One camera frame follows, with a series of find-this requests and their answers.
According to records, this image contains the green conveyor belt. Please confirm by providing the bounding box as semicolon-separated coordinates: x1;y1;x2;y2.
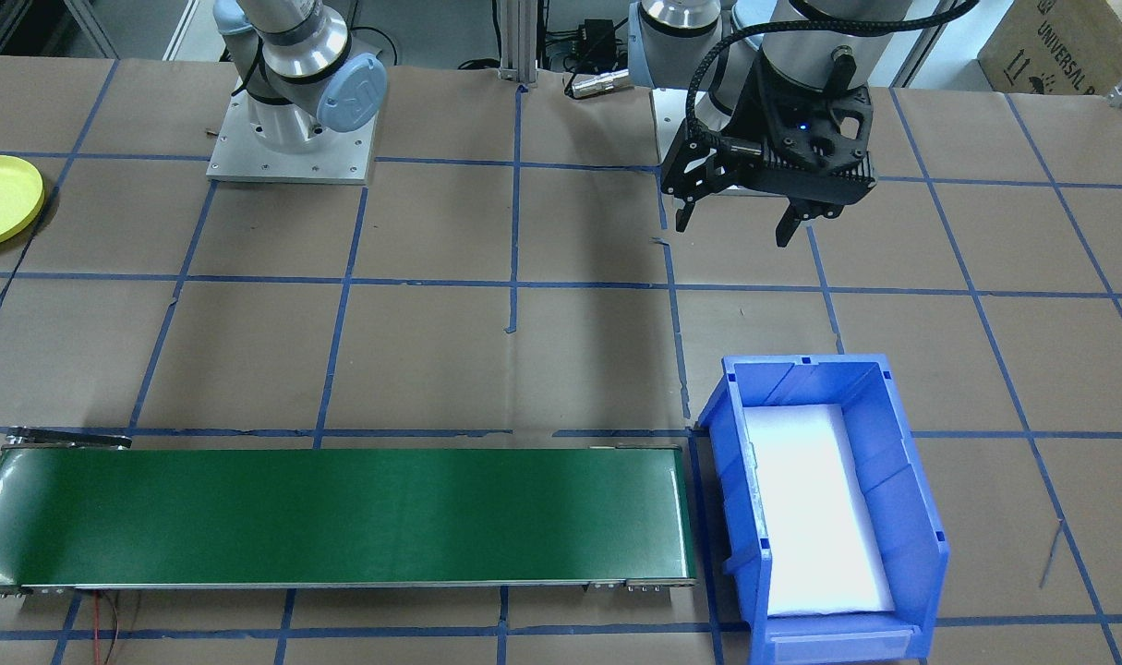
0;427;700;597

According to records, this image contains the white foam pad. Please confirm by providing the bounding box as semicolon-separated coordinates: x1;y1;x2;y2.
743;404;896;618

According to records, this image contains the aluminium extrusion post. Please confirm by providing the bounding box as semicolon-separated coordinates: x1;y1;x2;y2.
498;0;538;86

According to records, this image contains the black power adapter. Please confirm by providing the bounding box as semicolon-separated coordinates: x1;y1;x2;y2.
574;18;622;67

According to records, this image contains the grey metal frame bar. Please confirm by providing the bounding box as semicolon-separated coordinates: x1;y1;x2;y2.
62;0;118;59

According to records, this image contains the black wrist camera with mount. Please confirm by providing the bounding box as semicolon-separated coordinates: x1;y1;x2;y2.
722;60;880;205

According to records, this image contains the blue plastic storage bin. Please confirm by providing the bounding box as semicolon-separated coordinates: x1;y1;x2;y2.
697;353;951;665

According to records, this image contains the silver cylindrical metal connector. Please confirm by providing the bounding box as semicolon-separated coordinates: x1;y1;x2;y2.
565;69;632;99

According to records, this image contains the black floor cable loop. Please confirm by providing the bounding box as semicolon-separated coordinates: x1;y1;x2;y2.
348;26;401;67

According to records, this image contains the cardboard box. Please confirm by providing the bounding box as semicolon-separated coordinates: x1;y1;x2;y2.
976;0;1122;98

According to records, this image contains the thin red wire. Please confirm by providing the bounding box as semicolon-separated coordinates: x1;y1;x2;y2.
90;591;125;665

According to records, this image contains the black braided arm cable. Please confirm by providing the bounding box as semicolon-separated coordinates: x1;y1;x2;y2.
688;0;982;139

